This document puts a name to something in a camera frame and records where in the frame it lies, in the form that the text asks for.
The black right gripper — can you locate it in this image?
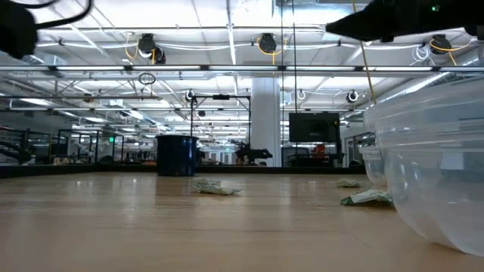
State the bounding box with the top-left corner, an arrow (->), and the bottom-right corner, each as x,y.
325,0 -> 484,43

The coiled black hanging cable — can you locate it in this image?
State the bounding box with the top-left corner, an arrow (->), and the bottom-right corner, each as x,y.
138,72 -> 157,86

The small white green sweetener packet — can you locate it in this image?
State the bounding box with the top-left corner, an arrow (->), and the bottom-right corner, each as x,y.
335,178 -> 363,189

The black table edge rail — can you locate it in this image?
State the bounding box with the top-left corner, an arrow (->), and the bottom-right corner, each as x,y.
0,164 -> 366,179

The white building pillar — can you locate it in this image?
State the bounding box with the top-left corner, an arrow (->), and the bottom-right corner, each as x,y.
250,77 -> 283,168

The green Truvia sweetener packet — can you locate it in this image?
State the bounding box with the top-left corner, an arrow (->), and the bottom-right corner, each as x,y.
339,189 -> 395,207

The clear plastic bowl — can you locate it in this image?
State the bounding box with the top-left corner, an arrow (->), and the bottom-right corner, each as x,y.
358,76 -> 484,258

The black metal rig frame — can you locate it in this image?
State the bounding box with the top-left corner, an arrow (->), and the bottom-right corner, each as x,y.
190,94 -> 252,152

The long overhead light bar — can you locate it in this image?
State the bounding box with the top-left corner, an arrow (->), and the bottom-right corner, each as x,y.
0,64 -> 484,73

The yellow hanging cable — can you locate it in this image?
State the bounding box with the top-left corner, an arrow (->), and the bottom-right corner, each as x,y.
351,0 -> 378,106

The black ceiling cable reel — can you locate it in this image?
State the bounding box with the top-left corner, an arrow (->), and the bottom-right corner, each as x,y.
430,33 -> 454,56
137,32 -> 167,66
258,32 -> 280,56

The dark blue speckled mug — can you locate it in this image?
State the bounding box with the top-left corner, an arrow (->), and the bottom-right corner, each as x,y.
155,134 -> 200,178

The black monitor screen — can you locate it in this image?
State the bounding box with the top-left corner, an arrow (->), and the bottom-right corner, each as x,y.
288,111 -> 341,144

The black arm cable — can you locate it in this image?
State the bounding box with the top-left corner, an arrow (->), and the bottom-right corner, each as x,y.
9,0 -> 94,31

